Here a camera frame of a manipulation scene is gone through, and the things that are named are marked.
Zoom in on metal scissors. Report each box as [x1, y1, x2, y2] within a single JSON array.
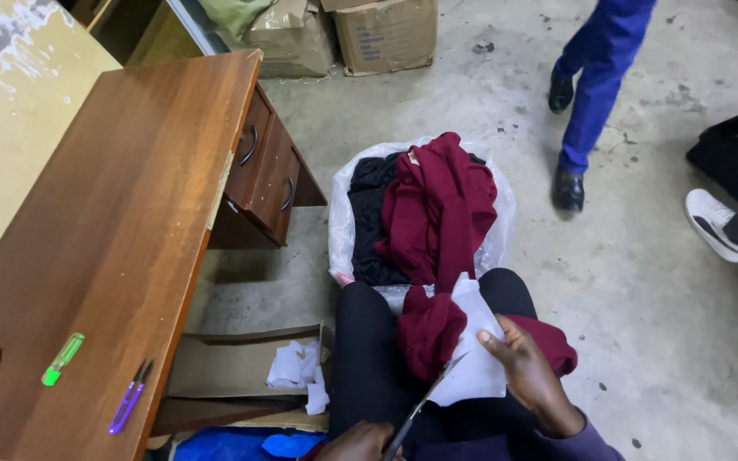
[[382, 351, 471, 461]]

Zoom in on green plastic bag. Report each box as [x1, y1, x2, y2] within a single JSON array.
[[197, 0, 275, 41]]

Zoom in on large printed cardboard carton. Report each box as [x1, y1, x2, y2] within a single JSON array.
[[321, 0, 439, 78]]

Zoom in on metal frame strip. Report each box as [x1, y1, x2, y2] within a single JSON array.
[[167, 0, 230, 57]]

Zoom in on brown wooden desk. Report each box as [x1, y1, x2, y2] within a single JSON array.
[[0, 50, 329, 461]]

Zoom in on black garment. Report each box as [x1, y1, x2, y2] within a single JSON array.
[[347, 152, 487, 287]]

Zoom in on white fabric piece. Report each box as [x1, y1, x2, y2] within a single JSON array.
[[427, 272, 509, 408]]

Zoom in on purple thread snips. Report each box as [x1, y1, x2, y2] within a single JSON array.
[[108, 360, 154, 436]]

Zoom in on blue plastic bag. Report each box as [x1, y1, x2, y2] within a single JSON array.
[[173, 426, 328, 461]]

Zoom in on person's right hand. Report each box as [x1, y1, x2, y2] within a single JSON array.
[[477, 314, 586, 440]]

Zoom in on beige stained board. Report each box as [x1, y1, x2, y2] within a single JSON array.
[[0, 0, 124, 303]]

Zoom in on person's left hand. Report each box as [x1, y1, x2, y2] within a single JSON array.
[[313, 420, 406, 461]]

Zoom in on clear plastic bag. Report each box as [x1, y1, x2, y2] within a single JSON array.
[[328, 136, 517, 316]]

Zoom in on black bag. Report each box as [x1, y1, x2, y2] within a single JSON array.
[[686, 112, 738, 207]]

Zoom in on open flat cardboard box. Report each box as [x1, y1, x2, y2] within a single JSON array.
[[151, 322, 335, 438]]

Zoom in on crumpled cardboard carton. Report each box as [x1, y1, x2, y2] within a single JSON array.
[[241, 0, 338, 80]]

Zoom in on person's black trouser legs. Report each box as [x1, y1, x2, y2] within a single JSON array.
[[329, 268, 540, 461]]

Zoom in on maroon garment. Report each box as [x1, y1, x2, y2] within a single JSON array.
[[375, 131, 579, 383]]

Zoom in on white fabric scraps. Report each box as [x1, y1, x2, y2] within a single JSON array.
[[266, 339, 331, 416]]

